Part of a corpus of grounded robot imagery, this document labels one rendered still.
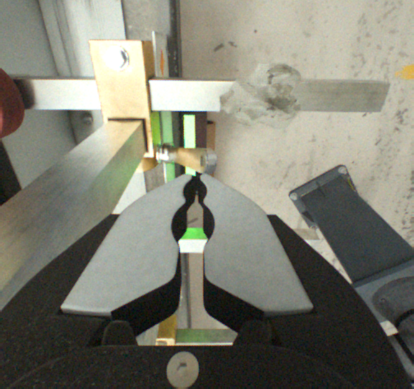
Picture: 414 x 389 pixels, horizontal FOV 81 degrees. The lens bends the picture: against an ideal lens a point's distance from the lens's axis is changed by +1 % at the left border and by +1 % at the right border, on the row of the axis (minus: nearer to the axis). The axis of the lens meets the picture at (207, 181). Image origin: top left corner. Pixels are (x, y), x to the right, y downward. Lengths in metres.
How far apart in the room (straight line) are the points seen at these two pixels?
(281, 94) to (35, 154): 0.40
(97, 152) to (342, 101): 0.25
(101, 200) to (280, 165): 1.19
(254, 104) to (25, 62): 0.37
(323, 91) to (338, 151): 1.10
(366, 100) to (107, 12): 0.43
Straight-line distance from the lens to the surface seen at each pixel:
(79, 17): 0.55
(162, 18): 0.43
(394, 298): 1.03
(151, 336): 0.37
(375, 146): 1.48
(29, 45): 0.53
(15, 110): 0.30
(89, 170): 0.17
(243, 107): 0.27
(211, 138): 1.11
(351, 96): 0.31
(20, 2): 0.54
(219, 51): 1.13
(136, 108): 0.27
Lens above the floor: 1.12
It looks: 61 degrees down
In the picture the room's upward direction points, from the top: 179 degrees clockwise
